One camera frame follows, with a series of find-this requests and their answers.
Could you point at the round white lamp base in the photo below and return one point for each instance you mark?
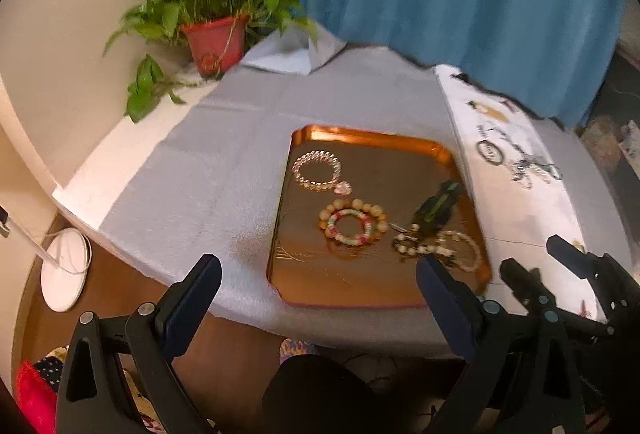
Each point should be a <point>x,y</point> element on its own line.
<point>62,274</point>

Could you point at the grey table cloth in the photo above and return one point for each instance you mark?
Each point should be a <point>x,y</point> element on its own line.
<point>210,164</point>

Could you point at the colourful crocheted slipper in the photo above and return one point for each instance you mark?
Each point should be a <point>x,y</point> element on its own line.
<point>292,349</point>

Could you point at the black bangle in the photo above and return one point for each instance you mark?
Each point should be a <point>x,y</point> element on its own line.
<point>480,149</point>

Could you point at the person's dark trouser leg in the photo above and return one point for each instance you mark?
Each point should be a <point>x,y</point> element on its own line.
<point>320,399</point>

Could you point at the red cloth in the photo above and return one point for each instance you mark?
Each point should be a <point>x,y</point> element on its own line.
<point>35,399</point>

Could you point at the red flower pot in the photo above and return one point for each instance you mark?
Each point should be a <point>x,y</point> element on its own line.
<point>215,44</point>

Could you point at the white printed cloth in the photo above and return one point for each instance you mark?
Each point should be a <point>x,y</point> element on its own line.
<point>515,214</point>

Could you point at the dark patterned cabinet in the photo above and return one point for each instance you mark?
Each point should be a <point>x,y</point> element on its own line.
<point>610,114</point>

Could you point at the dark dotted cloth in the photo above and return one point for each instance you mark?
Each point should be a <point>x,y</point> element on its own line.
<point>50,361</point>

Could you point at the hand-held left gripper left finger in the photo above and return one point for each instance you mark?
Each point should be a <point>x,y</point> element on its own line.
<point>192,309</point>

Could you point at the orange metal tray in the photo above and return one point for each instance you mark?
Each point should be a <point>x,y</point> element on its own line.
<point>380,174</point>

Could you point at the black green wrist watch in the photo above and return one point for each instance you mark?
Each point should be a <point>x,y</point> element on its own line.
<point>435,209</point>

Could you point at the white lamp pole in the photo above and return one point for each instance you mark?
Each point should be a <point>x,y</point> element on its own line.
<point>30,246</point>

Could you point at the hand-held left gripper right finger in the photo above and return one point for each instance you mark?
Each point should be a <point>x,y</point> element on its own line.
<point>445,304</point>

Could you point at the white folded sheet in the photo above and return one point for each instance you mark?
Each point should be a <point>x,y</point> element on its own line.
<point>280,54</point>

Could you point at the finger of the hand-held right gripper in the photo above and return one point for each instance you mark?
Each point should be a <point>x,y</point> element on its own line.
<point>567,251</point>
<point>520,279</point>

